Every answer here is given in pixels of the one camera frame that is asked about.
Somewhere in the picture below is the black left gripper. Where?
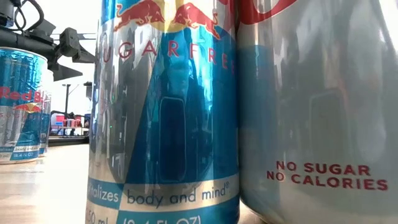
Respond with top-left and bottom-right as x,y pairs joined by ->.
0,27 -> 96,82

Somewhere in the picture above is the blue silver Red Bull can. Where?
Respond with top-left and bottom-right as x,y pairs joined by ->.
85,0 -> 241,224
37,70 -> 53,157
0,46 -> 49,165

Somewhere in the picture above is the silver Diet Coke can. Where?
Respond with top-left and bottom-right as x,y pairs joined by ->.
234,0 -> 398,224

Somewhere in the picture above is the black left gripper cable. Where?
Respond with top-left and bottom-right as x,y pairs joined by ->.
12,0 -> 45,32

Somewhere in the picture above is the black aluminium table frame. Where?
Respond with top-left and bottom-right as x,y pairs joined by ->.
48,135 -> 91,147

